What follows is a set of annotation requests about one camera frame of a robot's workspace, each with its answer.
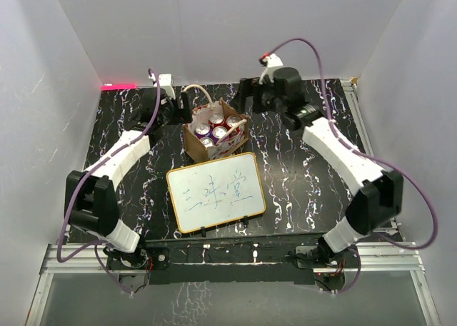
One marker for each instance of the aluminium frame rail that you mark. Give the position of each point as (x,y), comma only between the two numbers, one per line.
(79,291)

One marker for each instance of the printed canvas tote bag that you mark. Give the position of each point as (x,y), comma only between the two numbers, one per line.
(226,146)

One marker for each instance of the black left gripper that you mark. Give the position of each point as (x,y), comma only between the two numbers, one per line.
(185,113)

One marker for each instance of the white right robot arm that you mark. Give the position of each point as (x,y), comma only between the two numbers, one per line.
(377,193)

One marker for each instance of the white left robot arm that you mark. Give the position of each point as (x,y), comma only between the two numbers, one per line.
(90,196)

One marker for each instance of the pink tape strip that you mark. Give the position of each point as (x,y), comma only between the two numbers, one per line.
(119,86)

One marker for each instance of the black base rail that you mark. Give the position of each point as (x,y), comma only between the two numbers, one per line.
(297,258)

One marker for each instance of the purple soda can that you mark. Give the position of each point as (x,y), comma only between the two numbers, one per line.
(217,133)
(202,130)
(207,142)

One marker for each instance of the red cola can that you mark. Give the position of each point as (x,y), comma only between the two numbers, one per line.
(232,121)
(216,119)

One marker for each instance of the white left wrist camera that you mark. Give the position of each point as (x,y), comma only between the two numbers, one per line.
(164,80)

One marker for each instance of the yellow framed whiteboard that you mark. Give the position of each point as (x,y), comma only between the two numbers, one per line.
(217,192)

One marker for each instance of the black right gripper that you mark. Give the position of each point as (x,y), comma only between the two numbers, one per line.
(250,88)

